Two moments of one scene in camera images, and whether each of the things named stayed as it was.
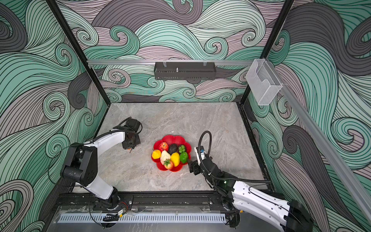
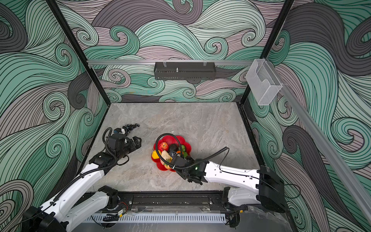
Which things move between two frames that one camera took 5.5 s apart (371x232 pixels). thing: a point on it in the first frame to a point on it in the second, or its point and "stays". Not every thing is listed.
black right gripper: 193,165 to 189,160
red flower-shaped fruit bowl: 176,139 stays
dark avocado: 172,148 stays
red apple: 163,146 stays
